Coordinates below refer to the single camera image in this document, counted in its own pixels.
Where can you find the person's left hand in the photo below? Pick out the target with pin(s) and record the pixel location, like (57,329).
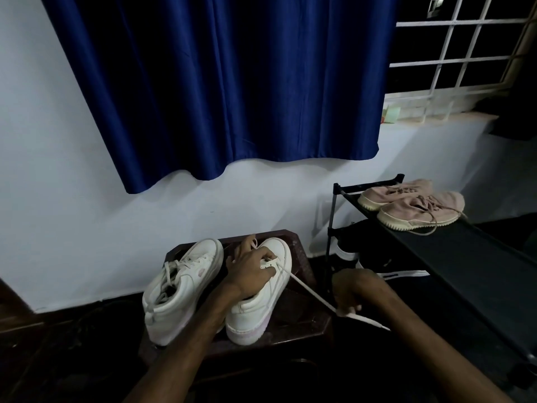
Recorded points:
(247,272)

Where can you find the person's right hand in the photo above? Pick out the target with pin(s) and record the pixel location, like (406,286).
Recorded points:
(361,289)

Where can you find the person's right forearm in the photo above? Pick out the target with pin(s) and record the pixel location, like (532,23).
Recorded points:
(440,356)

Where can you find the person's left forearm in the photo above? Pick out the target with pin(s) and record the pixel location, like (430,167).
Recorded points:
(180,356)

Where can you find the black sneaker white sole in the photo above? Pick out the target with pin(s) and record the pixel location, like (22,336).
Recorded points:
(346,255)
(407,274)

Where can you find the dark brown plastic stool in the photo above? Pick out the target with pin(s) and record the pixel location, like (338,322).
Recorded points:
(302,323)

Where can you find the pink sneaker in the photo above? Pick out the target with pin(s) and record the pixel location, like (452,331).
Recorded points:
(407,216)
(377,197)

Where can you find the black shoe rack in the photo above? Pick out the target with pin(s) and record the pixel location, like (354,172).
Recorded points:
(482,268)

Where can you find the small green block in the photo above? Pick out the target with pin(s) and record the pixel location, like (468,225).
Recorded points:
(392,114)

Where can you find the blue curtain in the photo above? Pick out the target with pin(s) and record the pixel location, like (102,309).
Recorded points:
(230,79)
(518,109)

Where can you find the white window grille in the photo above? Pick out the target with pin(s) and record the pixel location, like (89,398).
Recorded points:
(436,96)

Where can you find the brown wooden door frame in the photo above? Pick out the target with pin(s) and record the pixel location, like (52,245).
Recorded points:
(17,314)

